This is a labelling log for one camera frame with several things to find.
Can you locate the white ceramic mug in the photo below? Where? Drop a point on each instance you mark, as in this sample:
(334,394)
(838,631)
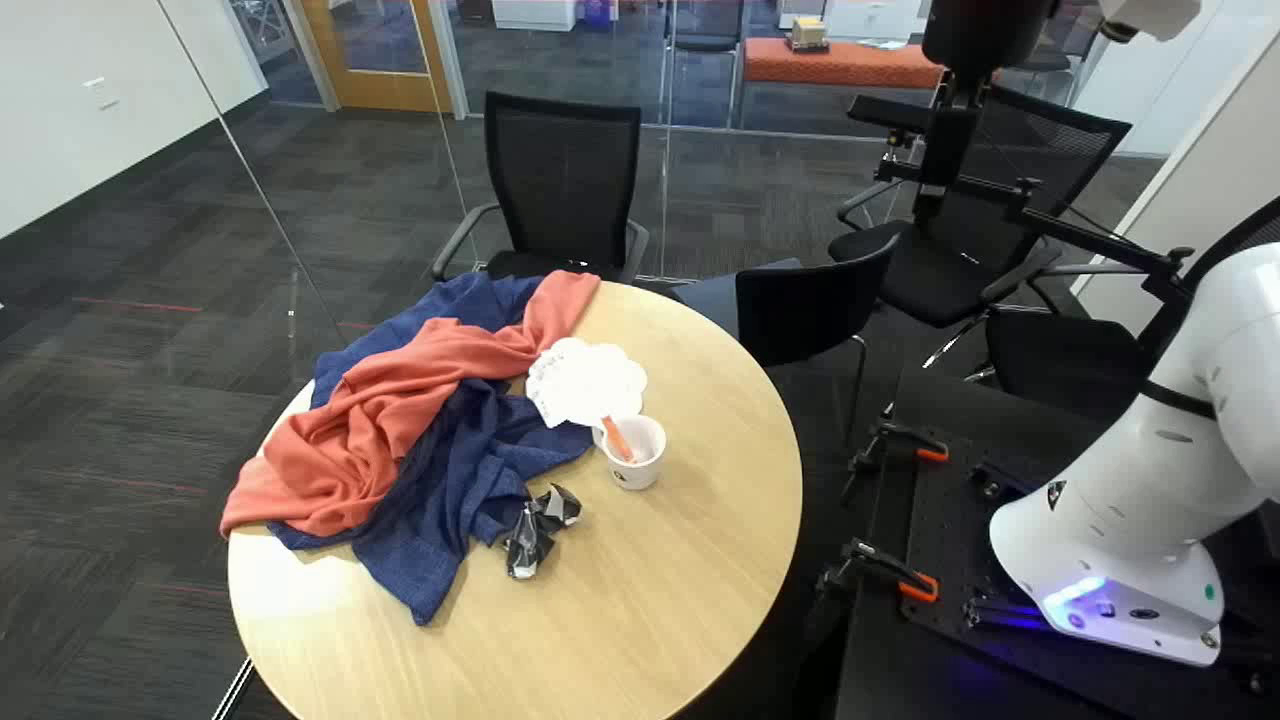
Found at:
(649,455)

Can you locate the black mesh office chair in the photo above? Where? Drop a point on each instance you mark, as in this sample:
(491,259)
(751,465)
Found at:
(562,180)

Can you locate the orange marker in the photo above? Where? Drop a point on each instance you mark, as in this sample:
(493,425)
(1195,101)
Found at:
(617,442)

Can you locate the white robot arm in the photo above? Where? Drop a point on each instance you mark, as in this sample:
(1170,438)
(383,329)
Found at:
(1115,547)

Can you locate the white lace doily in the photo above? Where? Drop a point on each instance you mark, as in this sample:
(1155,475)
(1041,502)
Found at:
(583,382)

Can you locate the orange handled clamp lower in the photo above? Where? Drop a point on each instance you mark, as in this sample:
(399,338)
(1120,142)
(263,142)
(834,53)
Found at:
(864,559)

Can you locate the orange handled clamp upper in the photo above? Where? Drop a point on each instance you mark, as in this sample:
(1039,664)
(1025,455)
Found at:
(898,438)

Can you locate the orange cloth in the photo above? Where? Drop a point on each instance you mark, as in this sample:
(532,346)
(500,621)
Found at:
(331,465)

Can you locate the orange bench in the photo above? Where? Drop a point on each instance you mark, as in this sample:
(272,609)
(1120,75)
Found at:
(838,64)

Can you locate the black office chair right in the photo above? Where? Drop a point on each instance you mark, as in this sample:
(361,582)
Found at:
(944,274)

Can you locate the round wooden table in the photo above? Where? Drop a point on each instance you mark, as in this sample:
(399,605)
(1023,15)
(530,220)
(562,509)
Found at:
(636,609)

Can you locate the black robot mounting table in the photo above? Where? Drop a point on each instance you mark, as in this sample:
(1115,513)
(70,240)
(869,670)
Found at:
(978,654)

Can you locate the wooden door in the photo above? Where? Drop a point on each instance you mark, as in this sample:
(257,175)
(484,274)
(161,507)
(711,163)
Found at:
(379,53)

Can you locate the navy blue cloth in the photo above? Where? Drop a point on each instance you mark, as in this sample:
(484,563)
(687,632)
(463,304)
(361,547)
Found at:
(463,480)

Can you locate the orange handled clamp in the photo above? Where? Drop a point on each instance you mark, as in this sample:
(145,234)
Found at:
(898,438)
(864,559)

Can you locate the black chair beside table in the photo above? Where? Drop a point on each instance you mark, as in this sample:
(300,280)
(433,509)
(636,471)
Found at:
(791,310)

